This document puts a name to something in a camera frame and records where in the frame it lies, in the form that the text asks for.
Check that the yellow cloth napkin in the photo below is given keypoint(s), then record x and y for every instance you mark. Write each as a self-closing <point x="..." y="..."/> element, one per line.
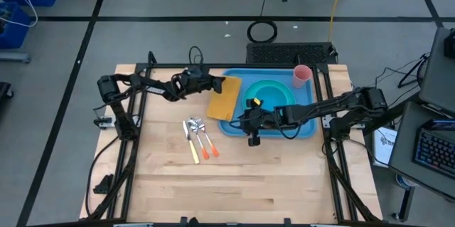
<point x="225" y="102"/>

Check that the yellow stick utensil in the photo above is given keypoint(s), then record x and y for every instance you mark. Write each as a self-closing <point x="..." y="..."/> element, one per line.
<point x="336" y="3"/>

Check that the teal round plate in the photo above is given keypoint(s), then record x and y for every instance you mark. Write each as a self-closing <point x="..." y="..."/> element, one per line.
<point x="250" y="90"/>

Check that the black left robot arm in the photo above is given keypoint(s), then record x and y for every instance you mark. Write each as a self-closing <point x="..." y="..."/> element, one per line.
<point x="149" y="86"/>

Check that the yellow tape tag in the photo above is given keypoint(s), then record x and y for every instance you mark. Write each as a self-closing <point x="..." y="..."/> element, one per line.
<point x="256" y="102"/>

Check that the black aluminium table frame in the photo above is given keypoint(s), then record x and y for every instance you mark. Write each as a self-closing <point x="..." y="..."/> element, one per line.
<point x="160" y="65"/>

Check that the pink cup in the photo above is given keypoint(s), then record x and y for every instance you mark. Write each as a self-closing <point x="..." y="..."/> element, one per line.
<point x="301" y="75"/>

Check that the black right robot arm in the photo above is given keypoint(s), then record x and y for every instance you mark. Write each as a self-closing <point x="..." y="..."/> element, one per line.
<point x="320" y="107"/>

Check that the white printed box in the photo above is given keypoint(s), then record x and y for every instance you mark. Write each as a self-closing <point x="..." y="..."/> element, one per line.
<point x="384" y="148"/>

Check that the black computer keyboard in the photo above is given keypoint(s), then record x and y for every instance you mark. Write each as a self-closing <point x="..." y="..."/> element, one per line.
<point x="435" y="152"/>

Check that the black mesh case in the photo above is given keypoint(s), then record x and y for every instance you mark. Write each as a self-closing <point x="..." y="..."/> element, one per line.
<point x="284" y="53"/>

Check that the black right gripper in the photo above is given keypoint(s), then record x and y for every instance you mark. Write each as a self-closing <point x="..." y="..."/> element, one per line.
<point x="266" y="118"/>

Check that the grey computer desk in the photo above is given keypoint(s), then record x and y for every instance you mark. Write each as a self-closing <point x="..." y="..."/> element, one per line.
<point x="403" y="138"/>

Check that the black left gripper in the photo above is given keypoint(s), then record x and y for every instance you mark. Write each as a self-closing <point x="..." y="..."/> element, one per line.
<point x="195" y="83"/>

